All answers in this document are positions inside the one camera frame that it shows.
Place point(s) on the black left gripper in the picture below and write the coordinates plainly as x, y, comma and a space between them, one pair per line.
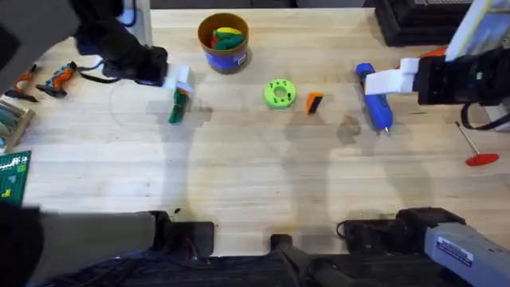
123, 52

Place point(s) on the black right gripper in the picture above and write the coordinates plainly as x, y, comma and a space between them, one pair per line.
454, 79

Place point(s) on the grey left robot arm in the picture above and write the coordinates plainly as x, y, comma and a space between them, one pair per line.
99, 235

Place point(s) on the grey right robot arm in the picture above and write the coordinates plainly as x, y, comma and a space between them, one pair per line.
458, 247

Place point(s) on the green toy vegetable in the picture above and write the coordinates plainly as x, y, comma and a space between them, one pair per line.
177, 107

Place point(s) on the blue electric screwdriver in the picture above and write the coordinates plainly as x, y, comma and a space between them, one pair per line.
377, 109

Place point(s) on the black box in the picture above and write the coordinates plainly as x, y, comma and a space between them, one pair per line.
418, 22

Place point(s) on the brown tub with toys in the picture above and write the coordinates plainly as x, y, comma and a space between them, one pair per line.
223, 44

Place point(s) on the orange ribbed wedge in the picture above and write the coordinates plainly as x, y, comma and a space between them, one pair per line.
314, 103

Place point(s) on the green disc with holes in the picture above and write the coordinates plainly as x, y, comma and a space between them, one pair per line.
280, 95

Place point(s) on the wooden box with tools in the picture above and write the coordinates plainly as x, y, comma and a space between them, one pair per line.
12, 123

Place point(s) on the green board with blocks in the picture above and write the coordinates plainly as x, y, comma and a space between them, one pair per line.
14, 177

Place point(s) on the black rail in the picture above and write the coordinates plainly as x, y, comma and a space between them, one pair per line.
239, 273

